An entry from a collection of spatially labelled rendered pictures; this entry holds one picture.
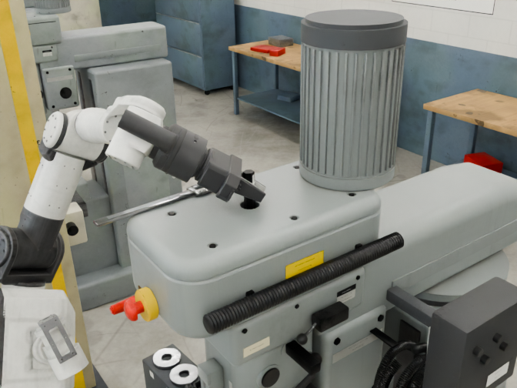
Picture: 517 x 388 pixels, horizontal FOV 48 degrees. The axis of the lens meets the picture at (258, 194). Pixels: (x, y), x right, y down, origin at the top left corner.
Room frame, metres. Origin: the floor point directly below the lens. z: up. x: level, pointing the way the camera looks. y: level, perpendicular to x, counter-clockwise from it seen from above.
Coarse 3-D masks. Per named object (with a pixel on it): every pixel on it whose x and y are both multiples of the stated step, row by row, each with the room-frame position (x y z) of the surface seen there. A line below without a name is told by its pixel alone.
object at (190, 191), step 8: (184, 192) 1.03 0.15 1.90; (192, 192) 1.03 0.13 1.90; (200, 192) 1.03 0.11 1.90; (208, 192) 1.04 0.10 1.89; (160, 200) 1.00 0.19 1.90; (168, 200) 1.00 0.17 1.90; (176, 200) 1.00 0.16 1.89; (136, 208) 0.97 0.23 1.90; (144, 208) 0.97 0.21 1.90; (152, 208) 0.97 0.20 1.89; (112, 216) 0.93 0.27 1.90; (120, 216) 0.93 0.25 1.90; (128, 216) 0.94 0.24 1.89; (96, 224) 0.91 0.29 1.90; (104, 224) 0.92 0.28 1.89
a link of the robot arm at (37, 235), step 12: (24, 216) 1.11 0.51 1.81; (36, 216) 1.10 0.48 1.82; (12, 228) 1.08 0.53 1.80; (24, 228) 1.09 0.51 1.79; (36, 228) 1.09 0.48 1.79; (48, 228) 1.10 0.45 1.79; (60, 228) 1.13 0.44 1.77; (24, 240) 1.07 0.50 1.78; (36, 240) 1.08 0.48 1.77; (48, 240) 1.10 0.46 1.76; (24, 252) 1.05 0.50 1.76; (36, 252) 1.07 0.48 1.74; (48, 252) 1.10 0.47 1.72; (24, 264) 1.05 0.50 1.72; (36, 264) 1.08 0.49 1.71; (48, 264) 1.10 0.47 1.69
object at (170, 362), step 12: (168, 348) 1.50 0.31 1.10; (144, 360) 1.46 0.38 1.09; (156, 360) 1.44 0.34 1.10; (168, 360) 1.44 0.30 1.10; (180, 360) 1.45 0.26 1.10; (144, 372) 1.46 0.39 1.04; (156, 372) 1.40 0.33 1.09; (168, 372) 1.40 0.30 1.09; (180, 372) 1.39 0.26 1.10; (192, 372) 1.38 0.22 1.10; (156, 384) 1.40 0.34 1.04; (168, 384) 1.35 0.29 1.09; (180, 384) 1.33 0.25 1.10; (192, 384) 1.34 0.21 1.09
